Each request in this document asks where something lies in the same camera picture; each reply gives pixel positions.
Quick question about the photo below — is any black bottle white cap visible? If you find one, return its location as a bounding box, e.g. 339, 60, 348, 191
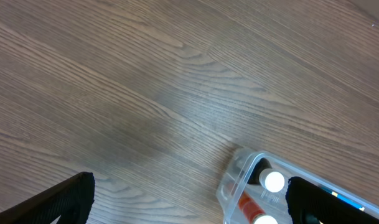
247, 158, 286, 193

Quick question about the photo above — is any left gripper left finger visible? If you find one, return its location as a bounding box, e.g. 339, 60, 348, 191
0, 172, 95, 224

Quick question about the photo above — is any clear plastic container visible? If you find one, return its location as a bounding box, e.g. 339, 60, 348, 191
217, 149, 379, 223

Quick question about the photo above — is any orange bottle white cap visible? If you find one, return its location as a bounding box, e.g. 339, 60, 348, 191
237, 191, 278, 224

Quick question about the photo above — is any blue yellow lozenge box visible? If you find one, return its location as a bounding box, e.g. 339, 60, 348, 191
320, 185, 365, 211

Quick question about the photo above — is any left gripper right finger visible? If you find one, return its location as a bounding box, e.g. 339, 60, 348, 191
286, 177, 379, 224

